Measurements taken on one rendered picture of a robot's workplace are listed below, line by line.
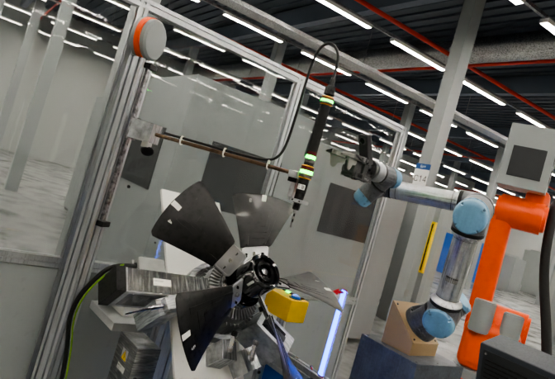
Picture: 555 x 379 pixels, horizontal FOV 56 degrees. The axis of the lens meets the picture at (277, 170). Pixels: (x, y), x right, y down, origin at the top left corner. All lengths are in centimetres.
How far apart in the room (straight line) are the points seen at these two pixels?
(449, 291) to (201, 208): 95
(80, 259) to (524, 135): 449
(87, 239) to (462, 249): 133
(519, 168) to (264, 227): 401
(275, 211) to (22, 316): 102
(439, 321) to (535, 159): 366
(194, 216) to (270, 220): 31
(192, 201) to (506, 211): 430
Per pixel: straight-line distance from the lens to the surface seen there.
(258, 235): 177
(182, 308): 143
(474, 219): 191
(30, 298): 219
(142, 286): 158
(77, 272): 203
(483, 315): 536
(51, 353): 212
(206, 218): 163
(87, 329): 230
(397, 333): 224
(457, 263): 198
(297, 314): 218
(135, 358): 190
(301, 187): 171
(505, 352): 160
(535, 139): 558
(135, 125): 195
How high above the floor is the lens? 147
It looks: 2 degrees up
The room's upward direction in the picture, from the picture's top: 16 degrees clockwise
